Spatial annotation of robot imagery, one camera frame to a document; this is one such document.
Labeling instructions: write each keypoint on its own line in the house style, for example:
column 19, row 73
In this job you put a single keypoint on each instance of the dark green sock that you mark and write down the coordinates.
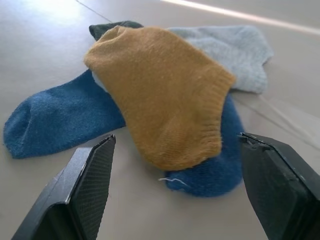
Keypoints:
column 102, row 28

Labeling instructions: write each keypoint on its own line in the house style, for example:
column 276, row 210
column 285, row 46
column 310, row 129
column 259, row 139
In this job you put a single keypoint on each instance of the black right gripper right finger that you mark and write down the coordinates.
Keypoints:
column 275, row 190

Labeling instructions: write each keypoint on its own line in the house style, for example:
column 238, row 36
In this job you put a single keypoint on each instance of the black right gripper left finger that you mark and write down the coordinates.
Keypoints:
column 75, row 195

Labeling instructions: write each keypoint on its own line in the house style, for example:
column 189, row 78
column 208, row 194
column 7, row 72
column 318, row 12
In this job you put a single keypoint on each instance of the light blue sock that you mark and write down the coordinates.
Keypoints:
column 235, row 55

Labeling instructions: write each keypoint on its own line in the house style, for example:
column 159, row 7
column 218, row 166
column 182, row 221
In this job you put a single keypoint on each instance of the mustard yellow sock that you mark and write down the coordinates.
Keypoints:
column 160, row 95

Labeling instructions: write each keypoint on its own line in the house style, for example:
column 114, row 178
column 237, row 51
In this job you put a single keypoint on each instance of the dark blue sock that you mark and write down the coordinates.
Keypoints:
column 62, row 122

